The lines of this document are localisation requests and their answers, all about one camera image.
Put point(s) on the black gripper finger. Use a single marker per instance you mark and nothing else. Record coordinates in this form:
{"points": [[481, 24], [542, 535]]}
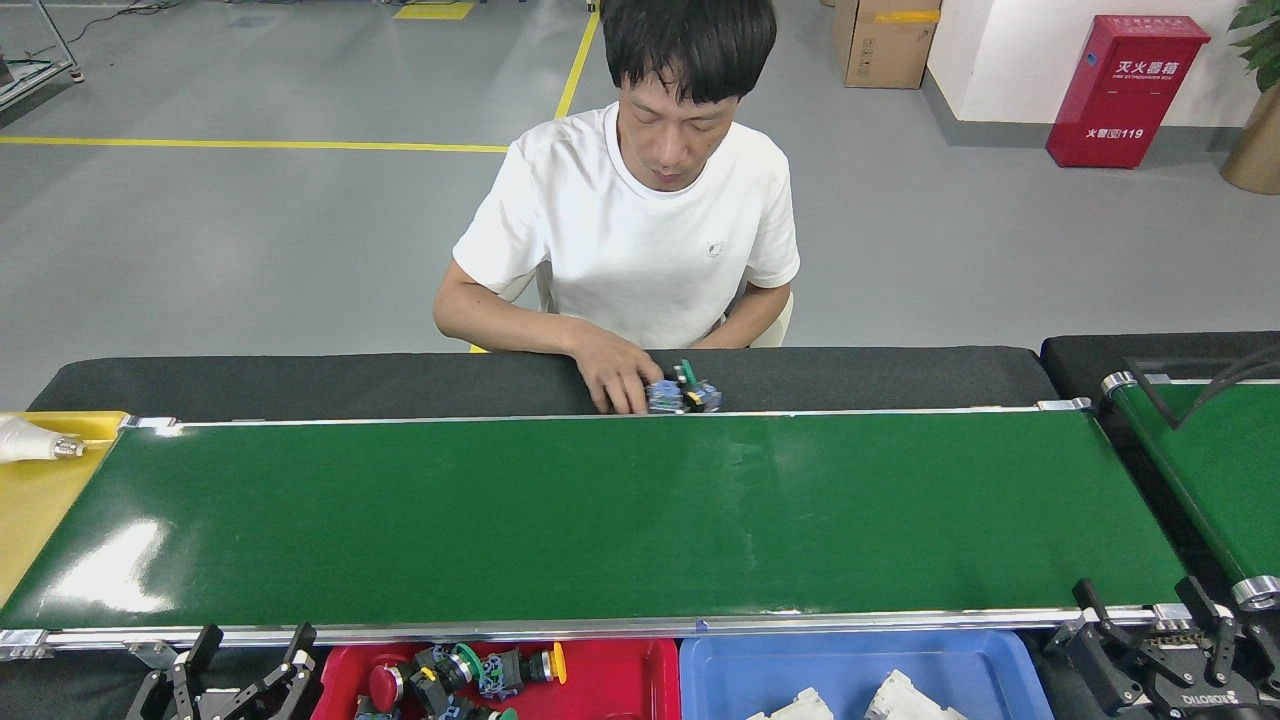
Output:
{"points": [[165, 700], [285, 690]]}

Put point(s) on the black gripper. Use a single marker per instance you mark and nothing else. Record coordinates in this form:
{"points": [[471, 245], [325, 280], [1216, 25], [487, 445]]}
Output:
{"points": [[1205, 695]]}

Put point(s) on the yellow button switch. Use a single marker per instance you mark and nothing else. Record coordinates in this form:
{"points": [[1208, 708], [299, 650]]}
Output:
{"points": [[545, 664]]}

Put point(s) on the green feeder conveyor belt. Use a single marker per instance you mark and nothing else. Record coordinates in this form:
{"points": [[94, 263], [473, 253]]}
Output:
{"points": [[1210, 480]]}

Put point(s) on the yellow plastic tray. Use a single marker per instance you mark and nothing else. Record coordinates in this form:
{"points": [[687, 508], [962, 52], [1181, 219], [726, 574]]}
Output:
{"points": [[30, 520]]}

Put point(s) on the long green conveyor belt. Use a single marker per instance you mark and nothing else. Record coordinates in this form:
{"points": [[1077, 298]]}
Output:
{"points": [[600, 510]]}

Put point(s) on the person's right hand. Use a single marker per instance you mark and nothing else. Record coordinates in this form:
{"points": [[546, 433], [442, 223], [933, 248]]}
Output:
{"points": [[620, 375]]}

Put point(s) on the white light bulb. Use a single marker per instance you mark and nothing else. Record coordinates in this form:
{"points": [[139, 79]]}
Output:
{"points": [[25, 440]]}

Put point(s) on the red plastic bin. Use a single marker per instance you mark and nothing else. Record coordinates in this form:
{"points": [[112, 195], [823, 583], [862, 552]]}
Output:
{"points": [[620, 690]]}

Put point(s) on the blue plastic bin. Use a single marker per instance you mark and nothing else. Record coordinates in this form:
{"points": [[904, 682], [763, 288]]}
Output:
{"points": [[760, 665]]}

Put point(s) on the potted plant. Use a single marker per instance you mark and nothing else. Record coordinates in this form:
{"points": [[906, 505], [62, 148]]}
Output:
{"points": [[1255, 150]]}

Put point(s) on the red fire extinguisher box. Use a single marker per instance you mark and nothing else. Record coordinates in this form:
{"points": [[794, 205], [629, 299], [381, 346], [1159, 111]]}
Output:
{"points": [[1125, 95]]}

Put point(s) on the person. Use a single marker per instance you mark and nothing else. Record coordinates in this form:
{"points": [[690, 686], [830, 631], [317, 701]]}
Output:
{"points": [[640, 230]]}

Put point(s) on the brown cardboard box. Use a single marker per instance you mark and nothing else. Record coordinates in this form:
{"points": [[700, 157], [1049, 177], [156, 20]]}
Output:
{"points": [[885, 45]]}

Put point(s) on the black guide bracket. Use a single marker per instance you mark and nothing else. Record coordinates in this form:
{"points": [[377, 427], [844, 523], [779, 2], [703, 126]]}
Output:
{"points": [[1154, 392]]}

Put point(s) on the metal frame rack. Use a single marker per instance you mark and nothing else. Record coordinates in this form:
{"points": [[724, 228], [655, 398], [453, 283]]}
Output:
{"points": [[30, 85]]}

